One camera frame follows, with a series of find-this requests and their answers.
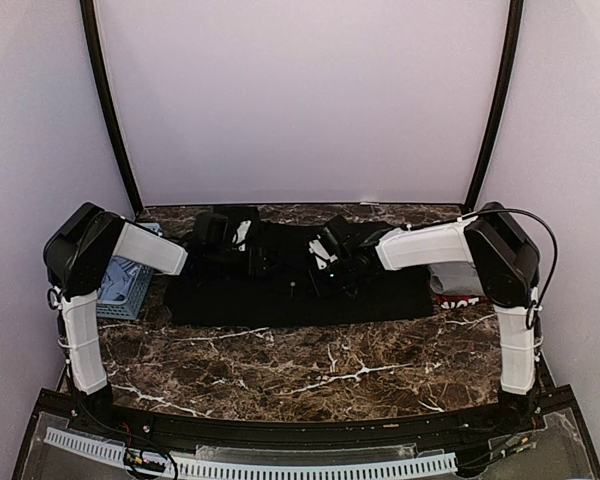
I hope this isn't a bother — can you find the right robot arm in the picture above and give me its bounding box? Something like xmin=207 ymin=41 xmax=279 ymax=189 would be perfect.
xmin=308 ymin=202 xmax=550 ymax=434

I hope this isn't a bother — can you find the black long sleeve shirt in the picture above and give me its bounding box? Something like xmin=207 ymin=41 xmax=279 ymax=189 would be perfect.
xmin=163 ymin=206 xmax=433 ymax=328

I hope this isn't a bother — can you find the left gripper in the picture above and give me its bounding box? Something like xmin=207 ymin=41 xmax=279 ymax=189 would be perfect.
xmin=206 ymin=246 xmax=281 ymax=278

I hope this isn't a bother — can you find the black front rail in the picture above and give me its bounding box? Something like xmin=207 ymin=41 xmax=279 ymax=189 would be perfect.
xmin=35 ymin=389 xmax=534 ymax=452

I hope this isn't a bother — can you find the light blue shirt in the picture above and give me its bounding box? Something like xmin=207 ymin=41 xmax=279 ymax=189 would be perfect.
xmin=98 ymin=256 xmax=142 ymax=304

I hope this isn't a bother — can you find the black frame post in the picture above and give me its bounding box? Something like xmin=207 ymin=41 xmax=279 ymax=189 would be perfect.
xmin=463 ymin=0 xmax=524 ymax=211
xmin=79 ymin=0 xmax=144 ymax=215

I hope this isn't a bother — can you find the white slotted cable duct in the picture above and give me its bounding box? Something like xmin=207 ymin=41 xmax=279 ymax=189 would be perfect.
xmin=44 ymin=425 xmax=459 ymax=479

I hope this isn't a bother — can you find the light blue plastic basket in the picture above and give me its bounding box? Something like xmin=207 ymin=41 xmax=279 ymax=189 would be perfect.
xmin=96 ymin=263 xmax=154 ymax=320

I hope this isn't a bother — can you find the left acrylic base plate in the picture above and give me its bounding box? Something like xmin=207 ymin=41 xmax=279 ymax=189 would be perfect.
xmin=12 ymin=412 xmax=132 ymax=480

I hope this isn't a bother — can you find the right black frame post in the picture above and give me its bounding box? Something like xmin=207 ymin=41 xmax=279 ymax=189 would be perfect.
xmin=463 ymin=0 xmax=524 ymax=211

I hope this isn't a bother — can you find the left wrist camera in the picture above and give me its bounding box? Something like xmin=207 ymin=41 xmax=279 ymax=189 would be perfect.
xmin=192 ymin=212 xmax=229 ymax=247

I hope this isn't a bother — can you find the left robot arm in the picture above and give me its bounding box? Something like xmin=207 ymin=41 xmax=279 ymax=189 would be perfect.
xmin=43 ymin=202 xmax=188 ymax=397

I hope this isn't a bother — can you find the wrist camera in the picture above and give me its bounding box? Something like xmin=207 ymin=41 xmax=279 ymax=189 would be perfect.
xmin=318 ymin=215 xmax=361 ymax=260
xmin=192 ymin=212 xmax=229 ymax=247

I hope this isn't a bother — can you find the acrylic base plate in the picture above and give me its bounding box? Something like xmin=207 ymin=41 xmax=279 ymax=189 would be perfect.
xmin=479 ymin=408 xmax=596 ymax=480
xmin=12 ymin=412 xmax=132 ymax=480

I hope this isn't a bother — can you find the grey folded shirt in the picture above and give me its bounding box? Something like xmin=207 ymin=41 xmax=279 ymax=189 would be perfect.
xmin=428 ymin=262 xmax=483 ymax=296

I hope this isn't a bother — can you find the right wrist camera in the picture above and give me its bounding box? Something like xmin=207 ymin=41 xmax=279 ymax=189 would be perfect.
xmin=318 ymin=215 xmax=361 ymax=260

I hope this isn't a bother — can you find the red black folded shirt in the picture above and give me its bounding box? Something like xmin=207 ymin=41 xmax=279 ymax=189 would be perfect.
xmin=436 ymin=295 xmax=489 ymax=310

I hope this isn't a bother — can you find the right acrylic base plate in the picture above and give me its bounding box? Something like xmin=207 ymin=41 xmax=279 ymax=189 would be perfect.
xmin=479 ymin=408 xmax=596 ymax=480

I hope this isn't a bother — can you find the left black frame post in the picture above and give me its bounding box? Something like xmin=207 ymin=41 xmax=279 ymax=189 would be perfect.
xmin=79 ymin=0 xmax=144 ymax=215

